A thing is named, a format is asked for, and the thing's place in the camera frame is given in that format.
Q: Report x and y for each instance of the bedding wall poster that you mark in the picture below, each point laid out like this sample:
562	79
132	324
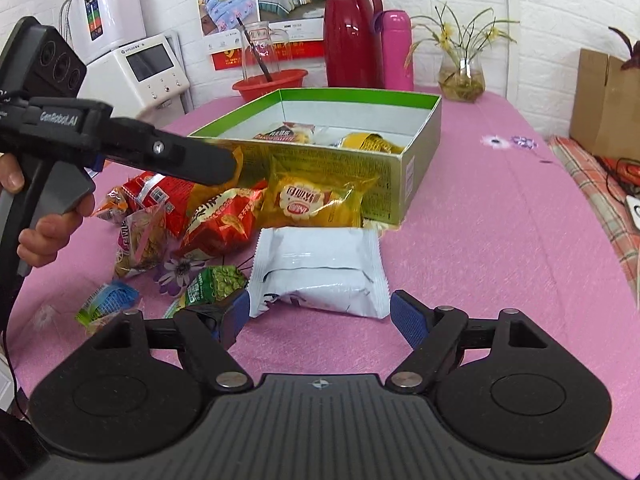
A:
225	0

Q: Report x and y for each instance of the person's left hand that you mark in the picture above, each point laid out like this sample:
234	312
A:
50	235

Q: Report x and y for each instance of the white snack packet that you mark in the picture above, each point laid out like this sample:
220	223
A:
320	260

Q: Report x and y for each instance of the green pea snack packet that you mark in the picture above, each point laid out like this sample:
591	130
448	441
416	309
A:
215	285

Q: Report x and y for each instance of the pink water bottle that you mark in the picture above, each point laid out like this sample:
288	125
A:
397	55

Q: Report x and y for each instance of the red yellow biscuit packet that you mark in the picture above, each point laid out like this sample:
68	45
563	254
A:
287	134

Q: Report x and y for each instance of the golden yellow snack packet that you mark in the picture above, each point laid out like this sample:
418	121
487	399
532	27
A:
370	142

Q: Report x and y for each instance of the orange red chips packet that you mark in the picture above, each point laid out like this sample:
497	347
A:
220	222

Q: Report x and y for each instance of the white water purifier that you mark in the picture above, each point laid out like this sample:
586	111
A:
120	15

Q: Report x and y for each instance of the plaid cloth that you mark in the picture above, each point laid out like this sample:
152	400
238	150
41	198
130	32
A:
590	185

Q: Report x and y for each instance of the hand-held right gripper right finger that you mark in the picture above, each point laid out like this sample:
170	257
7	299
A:
407	320

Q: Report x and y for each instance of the blue green small packet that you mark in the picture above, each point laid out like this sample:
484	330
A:
107	301

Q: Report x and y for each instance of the pink floral tablecloth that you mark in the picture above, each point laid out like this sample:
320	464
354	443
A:
475	235

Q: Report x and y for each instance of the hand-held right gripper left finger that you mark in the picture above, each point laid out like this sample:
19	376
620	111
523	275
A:
240	311

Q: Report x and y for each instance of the pink yellow snack packet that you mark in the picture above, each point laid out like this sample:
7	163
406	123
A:
140	245

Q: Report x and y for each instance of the red noodle snack packet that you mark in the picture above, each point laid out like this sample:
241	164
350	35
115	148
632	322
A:
160	195

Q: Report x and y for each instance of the black stirring spoon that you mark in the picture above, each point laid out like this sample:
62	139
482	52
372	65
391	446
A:
260	60

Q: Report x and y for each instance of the green cardboard box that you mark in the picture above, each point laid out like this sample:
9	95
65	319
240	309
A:
385	180

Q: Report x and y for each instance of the red thermos jug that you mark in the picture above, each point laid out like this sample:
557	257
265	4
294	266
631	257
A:
350	35

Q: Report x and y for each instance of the glass pitcher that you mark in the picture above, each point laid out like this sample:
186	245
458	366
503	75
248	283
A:
278	55

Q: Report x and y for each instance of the purple leaf plant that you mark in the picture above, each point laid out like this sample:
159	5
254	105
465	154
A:
631	57

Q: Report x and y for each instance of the yellow translucent snack packet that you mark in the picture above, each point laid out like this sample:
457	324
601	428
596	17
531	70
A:
310	200

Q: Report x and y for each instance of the white appliance with screen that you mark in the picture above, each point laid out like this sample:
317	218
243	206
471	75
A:
125	95

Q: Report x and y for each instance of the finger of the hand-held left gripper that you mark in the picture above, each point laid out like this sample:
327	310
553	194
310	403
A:
190	160

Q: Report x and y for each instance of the glass vase with yellow flowers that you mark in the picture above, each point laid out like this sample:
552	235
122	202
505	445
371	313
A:
460	80

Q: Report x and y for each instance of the red plastic basin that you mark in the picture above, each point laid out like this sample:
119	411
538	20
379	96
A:
287	82

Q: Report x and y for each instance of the small orange snack packet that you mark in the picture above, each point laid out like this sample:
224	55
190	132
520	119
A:
112	205

